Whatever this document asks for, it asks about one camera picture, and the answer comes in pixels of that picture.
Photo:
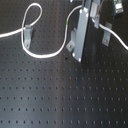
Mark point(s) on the long grey gripper finger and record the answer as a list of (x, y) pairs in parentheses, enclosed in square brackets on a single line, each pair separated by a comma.
[(81, 29)]

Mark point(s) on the short grey gripper finger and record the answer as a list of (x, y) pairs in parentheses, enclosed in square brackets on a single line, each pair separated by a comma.
[(95, 9)]

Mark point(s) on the middle grey metal clip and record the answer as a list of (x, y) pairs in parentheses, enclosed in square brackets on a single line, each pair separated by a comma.
[(71, 45)]

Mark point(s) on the grey metal clip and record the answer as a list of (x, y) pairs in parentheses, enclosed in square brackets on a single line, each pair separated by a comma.
[(28, 36), (106, 35), (71, 45)]

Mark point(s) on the grey device with green label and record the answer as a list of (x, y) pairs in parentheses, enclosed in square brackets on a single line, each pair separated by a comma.
[(117, 7)]

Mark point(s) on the right grey metal clip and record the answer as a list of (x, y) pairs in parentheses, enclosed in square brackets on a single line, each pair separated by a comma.
[(106, 35)]

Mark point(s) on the left grey metal clip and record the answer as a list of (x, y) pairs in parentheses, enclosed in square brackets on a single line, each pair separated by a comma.
[(28, 36)]

